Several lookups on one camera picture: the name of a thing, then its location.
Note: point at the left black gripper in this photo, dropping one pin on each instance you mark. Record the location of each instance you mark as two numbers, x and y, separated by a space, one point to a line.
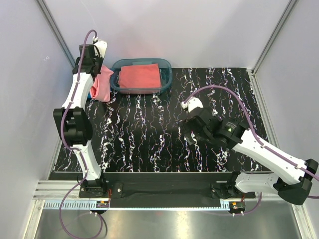
100 59

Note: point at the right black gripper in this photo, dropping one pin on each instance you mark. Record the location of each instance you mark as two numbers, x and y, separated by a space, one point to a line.
187 127

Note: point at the pink t shirt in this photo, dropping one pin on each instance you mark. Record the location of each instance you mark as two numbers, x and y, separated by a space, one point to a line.
100 89

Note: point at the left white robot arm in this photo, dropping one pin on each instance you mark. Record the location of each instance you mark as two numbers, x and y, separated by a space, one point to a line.
73 125

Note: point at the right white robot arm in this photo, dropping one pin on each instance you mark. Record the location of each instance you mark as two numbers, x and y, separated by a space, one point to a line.
290 177

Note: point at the clear blue plastic bin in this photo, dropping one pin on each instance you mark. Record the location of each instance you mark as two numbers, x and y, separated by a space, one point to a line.
165 75

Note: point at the folded coral red t shirt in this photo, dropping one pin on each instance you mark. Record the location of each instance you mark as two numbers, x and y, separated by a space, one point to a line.
140 76

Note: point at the black marble pattern mat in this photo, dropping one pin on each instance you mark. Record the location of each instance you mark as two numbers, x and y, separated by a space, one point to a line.
141 133

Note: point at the right small connector board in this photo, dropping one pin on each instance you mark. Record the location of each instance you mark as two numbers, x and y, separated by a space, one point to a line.
240 206

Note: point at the small connector board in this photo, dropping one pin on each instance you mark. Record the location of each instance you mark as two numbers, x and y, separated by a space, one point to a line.
240 206
103 204

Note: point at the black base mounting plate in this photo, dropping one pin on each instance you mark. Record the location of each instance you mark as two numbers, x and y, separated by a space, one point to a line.
167 181

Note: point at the left small connector board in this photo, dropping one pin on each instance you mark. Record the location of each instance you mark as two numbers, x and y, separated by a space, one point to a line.
103 204

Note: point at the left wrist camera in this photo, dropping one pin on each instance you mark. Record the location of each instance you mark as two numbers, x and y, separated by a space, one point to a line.
100 47

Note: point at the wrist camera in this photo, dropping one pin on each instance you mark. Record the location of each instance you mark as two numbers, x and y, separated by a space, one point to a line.
100 47
191 104

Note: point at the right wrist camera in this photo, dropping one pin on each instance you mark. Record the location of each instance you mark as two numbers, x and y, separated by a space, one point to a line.
191 104

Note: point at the left aluminium frame post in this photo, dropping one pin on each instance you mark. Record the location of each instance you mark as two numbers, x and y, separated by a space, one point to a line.
48 16

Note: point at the aluminium frame post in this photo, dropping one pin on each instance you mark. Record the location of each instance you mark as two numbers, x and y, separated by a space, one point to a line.
48 16
274 35

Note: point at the aluminium rail front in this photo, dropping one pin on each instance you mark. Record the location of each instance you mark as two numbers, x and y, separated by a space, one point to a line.
59 194

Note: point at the right aluminium frame post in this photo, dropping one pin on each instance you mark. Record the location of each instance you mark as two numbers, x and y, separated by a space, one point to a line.
274 35

